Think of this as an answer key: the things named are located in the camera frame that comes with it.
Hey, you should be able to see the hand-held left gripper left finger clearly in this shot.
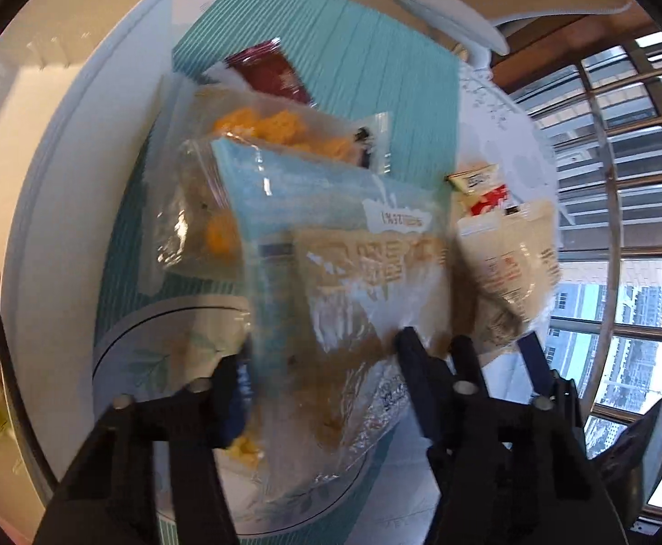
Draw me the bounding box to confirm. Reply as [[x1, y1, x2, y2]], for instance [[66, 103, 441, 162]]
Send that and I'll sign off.
[[32, 352, 252, 545]]

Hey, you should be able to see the metal window grille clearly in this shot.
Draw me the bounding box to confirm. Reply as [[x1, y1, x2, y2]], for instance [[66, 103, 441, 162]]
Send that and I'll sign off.
[[495, 28, 662, 529]]

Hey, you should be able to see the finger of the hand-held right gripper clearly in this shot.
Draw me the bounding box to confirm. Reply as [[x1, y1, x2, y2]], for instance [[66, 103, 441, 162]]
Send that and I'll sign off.
[[518, 331, 587, 449]]

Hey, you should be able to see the clear bag of orange snacks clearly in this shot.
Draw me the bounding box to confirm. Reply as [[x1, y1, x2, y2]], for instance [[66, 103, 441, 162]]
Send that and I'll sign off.
[[157, 82, 394, 296]]

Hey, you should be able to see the white plastic storage bin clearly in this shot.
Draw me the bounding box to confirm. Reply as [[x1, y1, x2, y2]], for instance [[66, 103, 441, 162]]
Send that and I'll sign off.
[[0, 0, 209, 515]]

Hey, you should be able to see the beige snack packet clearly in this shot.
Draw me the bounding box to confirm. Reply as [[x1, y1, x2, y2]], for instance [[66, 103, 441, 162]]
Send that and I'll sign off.
[[457, 201, 562, 347]]

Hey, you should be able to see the teal striped placemat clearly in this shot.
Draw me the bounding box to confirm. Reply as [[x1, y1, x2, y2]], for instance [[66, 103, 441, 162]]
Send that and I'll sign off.
[[89, 0, 559, 545]]

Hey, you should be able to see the grey office chair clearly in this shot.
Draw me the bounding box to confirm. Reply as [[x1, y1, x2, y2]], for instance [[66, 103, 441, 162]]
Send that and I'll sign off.
[[229, 0, 635, 69]]

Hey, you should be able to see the large clear beige cracker bag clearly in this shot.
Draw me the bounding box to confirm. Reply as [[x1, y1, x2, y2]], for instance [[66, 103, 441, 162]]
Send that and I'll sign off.
[[211, 136, 457, 500]]

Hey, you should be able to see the dark red snack packet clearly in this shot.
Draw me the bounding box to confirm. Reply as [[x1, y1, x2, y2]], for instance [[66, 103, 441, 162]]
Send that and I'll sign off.
[[224, 37, 316, 108]]

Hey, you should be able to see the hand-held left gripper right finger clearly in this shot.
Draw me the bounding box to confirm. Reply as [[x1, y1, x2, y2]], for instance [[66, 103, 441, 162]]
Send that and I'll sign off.
[[394, 326, 630, 545]]

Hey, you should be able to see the red and white snack packet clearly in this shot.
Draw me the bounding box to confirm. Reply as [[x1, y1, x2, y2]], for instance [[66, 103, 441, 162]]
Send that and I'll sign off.
[[467, 183, 522, 219], [444, 163, 502, 191]]

